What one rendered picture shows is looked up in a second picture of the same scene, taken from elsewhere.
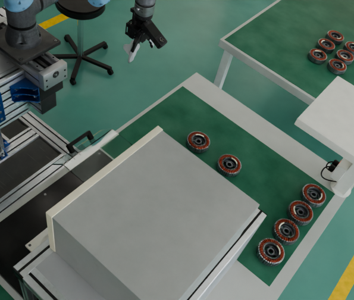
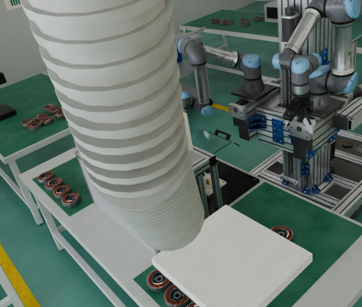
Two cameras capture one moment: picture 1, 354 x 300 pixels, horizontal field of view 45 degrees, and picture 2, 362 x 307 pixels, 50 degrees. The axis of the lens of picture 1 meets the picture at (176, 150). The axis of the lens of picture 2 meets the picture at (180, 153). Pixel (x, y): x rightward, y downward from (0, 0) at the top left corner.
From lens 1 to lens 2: 2.20 m
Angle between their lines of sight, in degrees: 82
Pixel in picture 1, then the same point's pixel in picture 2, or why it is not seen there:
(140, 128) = (291, 201)
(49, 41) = (320, 112)
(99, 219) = not seen: hidden behind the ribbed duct
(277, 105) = not seen: outside the picture
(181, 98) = (345, 228)
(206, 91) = not seen: outside the picture
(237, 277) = (145, 258)
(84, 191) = not seen: hidden behind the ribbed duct
